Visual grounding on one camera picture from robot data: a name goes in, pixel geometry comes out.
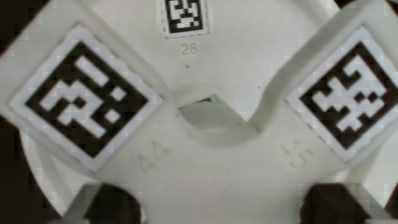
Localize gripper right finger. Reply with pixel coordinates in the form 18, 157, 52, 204
299, 182, 398, 224

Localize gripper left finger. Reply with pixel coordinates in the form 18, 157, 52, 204
59, 184, 144, 224

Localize white cylindrical table leg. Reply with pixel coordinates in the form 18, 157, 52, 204
180, 95, 245, 132

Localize white cross-shaped table base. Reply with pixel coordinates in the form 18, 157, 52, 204
0, 0, 398, 224

